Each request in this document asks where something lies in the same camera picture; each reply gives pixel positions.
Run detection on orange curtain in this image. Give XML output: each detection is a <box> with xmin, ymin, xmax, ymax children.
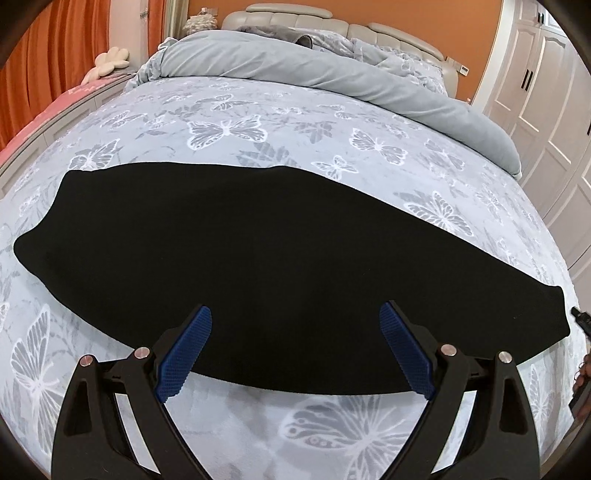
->
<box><xmin>0</xmin><ymin>0</ymin><xmax>114</xmax><ymax>153</ymax></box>

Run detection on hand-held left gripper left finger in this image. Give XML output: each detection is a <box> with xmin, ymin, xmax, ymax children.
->
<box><xmin>51</xmin><ymin>304</ymin><xmax>214</xmax><ymax>480</ymax></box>

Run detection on pink cloth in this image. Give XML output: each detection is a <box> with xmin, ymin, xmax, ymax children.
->
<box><xmin>0</xmin><ymin>74</ymin><xmax>139</xmax><ymax>155</ymax></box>

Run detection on beige padded headboard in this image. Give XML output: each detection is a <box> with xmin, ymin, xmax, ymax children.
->
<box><xmin>222</xmin><ymin>2</ymin><xmax>462</xmax><ymax>100</ymax></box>

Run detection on butterfly print pillow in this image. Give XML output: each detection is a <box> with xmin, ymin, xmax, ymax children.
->
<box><xmin>351</xmin><ymin>37</ymin><xmax>446</xmax><ymax>95</ymax></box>

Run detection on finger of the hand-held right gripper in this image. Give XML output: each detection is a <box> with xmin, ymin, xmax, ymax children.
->
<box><xmin>571</xmin><ymin>306</ymin><xmax>591</xmax><ymax>340</ymax></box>

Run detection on butterfly print bedspread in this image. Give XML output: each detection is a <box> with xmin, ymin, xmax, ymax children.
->
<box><xmin>0</xmin><ymin>76</ymin><xmax>583</xmax><ymax>480</ymax></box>

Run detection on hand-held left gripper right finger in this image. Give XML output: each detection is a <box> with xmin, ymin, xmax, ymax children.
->
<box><xmin>379</xmin><ymin>301</ymin><xmax>541</xmax><ymax>480</ymax></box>

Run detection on person's right hand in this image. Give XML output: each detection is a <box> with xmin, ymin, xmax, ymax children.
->
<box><xmin>573</xmin><ymin>353</ymin><xmax>591</xmax><ymax>393</ymax></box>

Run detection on black pants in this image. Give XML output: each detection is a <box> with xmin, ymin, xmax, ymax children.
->
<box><xmin>13</xmin><ymin>161</ymin><xmax>572</xmax><ymax>395</ymax></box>

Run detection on grey duvet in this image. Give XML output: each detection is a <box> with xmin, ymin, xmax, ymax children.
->
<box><xmin>124</xmin><ymin>31</ymin><xmax>523</xmax><ymax>180</ymax></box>

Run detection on white flower cushion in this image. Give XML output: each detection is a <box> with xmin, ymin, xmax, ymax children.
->
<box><xmin>82</xmin><ymin>46</ymin><xmax>132</xmax><ymax>85</ymax></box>

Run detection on white wardrobe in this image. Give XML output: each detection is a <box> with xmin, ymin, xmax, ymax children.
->
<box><xmin>480</xmin><ymin>0</ymin><xmax>591</xmax><ymax>273</ymax></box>

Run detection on white feathery lamp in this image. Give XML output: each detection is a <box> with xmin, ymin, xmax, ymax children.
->
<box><xmin>185</xmin><ymin>11</ymin><xmax>219</xmax><ymax>37</ymax></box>

